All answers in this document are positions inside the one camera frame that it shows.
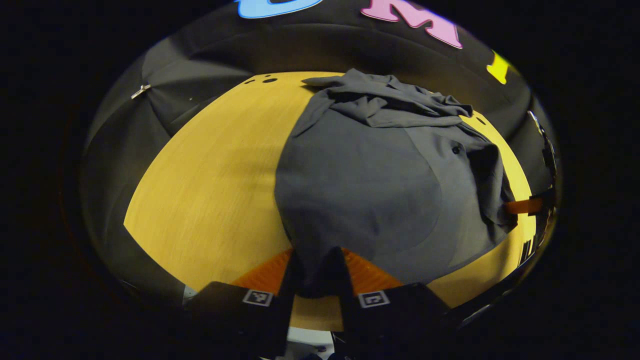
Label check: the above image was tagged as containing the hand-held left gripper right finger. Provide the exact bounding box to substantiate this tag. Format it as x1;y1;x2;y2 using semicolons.
332;246;453;358

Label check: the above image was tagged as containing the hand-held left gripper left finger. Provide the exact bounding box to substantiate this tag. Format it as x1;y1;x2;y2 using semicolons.
187;248;301;358

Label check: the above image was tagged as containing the grey button-up shirt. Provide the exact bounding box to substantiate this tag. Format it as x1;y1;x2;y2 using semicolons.
274;68;518;299

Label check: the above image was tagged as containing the black backdrop cloth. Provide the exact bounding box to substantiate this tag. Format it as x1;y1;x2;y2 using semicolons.
80;0;558;306

